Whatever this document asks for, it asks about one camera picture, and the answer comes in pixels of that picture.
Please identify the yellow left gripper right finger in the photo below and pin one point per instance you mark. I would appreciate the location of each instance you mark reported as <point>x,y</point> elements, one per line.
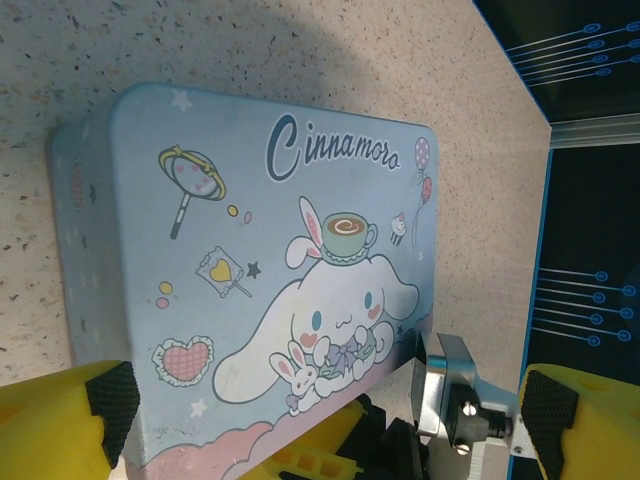
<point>605,430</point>

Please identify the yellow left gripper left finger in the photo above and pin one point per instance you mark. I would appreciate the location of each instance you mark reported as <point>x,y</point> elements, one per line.
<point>45,430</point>

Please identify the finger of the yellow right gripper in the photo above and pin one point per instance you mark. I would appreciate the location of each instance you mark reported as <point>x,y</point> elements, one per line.
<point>320,440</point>

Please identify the light blue cartoon tin box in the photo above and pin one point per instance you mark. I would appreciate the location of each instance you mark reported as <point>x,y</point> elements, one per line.
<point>225,210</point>

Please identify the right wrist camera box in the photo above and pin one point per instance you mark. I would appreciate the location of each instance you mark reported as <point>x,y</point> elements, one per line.
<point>450,380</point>

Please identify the aluminium frame post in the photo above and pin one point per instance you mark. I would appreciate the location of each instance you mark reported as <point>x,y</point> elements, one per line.
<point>600,131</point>

